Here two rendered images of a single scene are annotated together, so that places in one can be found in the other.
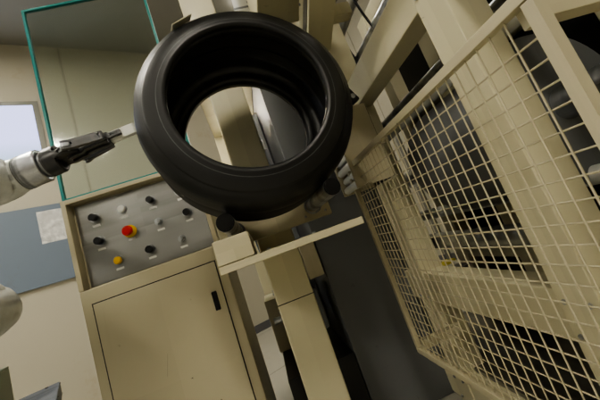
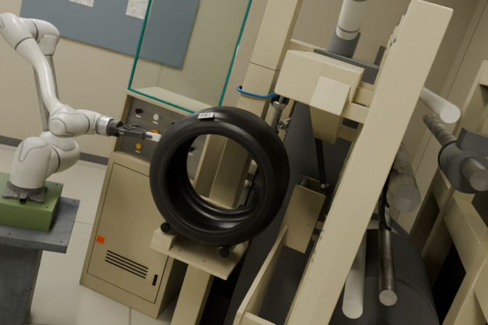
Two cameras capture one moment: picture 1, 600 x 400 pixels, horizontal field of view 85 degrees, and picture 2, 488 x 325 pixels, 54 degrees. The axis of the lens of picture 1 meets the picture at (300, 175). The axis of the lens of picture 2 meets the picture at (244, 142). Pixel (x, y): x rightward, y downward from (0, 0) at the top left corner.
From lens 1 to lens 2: 1.53 m
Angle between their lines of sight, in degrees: 33
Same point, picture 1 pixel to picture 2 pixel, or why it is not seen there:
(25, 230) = not seen: outside the picture
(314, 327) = (202, 280)
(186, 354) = (143, 225)
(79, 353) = (113, 114)
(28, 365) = (80, 100)
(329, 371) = (194, 303)
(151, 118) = (157, 165)
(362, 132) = (307, 214)
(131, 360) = (117, 205)
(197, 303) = not seen: hidden behind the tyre
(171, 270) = not seen: hidden behind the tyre
